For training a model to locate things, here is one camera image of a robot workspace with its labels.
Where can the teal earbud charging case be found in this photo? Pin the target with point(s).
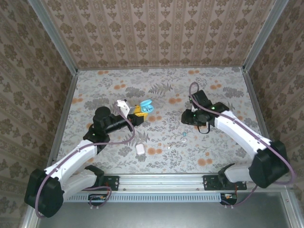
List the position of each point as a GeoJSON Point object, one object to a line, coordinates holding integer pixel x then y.
{"type": "Point", "coordinates": [147, 104]}

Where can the white earbud charging case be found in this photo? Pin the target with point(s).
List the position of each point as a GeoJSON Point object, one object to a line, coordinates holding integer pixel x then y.
{"type": "Point", "coordinates": [140, 149]}

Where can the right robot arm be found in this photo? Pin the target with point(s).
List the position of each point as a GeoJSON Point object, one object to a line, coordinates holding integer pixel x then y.
{"type": "Point", "coordinates": [240, 130]}

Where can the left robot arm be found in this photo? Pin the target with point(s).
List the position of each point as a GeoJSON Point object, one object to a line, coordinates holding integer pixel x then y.
{"type": "Point", "coordinates": [76, 156]}

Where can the grey metal sheet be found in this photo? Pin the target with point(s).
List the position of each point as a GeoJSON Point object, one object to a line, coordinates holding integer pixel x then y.
{"type": "Point", "coordinates": [166, 213]}

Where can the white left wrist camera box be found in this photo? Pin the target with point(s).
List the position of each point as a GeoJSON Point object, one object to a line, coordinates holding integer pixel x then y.
{"type": "Point", "coordinates": [123, 107]}

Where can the aluminium table edge rail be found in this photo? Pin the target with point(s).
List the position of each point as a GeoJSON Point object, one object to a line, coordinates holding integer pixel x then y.
{"type": "Point", "coordinates": [253, 95]}
{"type": "Point", "coordinates": [69, 104]}

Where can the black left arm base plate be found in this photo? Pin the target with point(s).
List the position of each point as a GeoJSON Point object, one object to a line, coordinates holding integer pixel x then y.
{"type": "Point", "coordinates": [111, 183]}

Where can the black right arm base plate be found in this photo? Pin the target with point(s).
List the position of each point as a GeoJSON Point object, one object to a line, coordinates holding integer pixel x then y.
{"type": "Point", "coordinates": [210, 183]}

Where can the aluminium mounting rail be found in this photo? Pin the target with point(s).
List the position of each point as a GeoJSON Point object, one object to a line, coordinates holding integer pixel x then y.
{"type": "Point", "coordinates": [161, 183]}

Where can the aluminium frame post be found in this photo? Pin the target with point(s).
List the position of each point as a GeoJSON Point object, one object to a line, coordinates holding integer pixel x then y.
{"type": "Point", "coordinates": [263, 35]}
{"type": "Point", "coordinates": [53, 35]}

